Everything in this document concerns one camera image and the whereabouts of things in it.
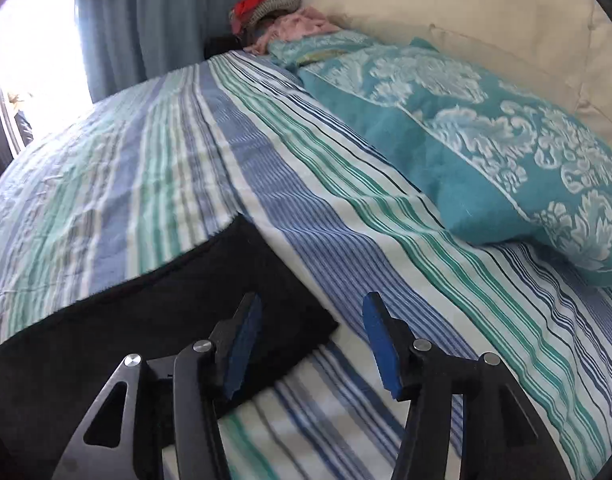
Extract pink cloth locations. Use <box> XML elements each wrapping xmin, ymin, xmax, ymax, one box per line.
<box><xmin>243</xmin><ymin>7</ymin><xmax>342</xmax><ymax>56</ymax></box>

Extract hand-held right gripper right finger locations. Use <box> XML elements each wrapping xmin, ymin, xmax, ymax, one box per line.
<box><xmin>362</xmin><ymin>290</ymin><xmax>572</xmax><ymax>480</ymax></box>

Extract small teal patterned pillow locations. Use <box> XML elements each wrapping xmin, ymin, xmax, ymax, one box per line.
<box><xmin>268</xmin><ymin>30</ymin><xmax>439</xmax><ymax>71</ymax></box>

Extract striped bed sheet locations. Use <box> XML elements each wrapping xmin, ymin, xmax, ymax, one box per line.
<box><xmin>0</xmin><ymin>50</ymin><xmax>612</xmax><ymax>480</ymax></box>

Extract cream padded headboard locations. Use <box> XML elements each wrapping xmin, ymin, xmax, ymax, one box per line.
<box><xmin>286</xmin><ymin>0</ymin><xmax>612</xmax><ymax>146</ymax></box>

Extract large teal patterned pillow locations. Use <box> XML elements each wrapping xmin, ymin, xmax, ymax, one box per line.
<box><xmin>298</xmin><ymin>37</ymin><xmax>612</xmax><ymax>288</ymax></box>

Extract black pants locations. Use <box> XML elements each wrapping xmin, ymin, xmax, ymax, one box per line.
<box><xmin>0</xmin><ymin>214</ymin><xmax>339</xmax><ymax>480</ymax></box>

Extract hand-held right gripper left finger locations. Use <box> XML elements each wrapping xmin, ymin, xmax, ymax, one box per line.
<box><xmin>51</xmin><ymin>291</ymin><xmax>264</xmax><ymax>480</ymax></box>

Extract blue curtain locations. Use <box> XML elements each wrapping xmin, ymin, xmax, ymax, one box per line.
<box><xmin>75</xmin><ymin>0</ymin><xmax>287</xmax><ymax>106</ymax></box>

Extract red and grey clothes pile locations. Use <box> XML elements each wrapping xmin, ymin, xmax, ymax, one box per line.
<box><xmin>228</xmin><ymin>0</ymin><xmax>304</xmax><ymax>36</ymax></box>

